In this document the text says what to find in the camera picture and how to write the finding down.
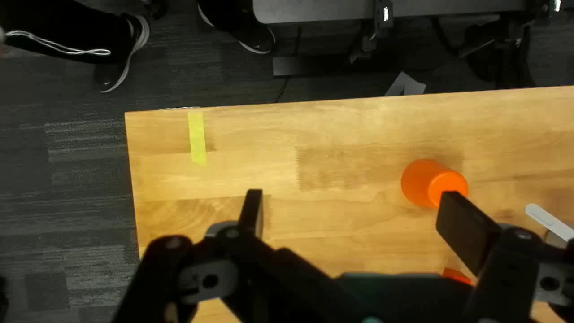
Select black shoe white sole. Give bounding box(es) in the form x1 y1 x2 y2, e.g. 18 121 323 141
97 13 152 96
196 0 280 58

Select orange disc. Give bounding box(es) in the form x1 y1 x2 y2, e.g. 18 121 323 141
439 268 479 288

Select yellow tape strip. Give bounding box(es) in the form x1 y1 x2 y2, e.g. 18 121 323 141
187 110 210 169

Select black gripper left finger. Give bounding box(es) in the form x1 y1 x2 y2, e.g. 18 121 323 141
111 189 355 323

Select orange plastic cup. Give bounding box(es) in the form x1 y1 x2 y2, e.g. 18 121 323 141
398 157 472 212

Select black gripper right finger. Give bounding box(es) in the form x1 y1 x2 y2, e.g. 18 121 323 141
434 191 574 323

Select white plastic strip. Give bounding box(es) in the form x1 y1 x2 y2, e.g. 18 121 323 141
524 203 574 245

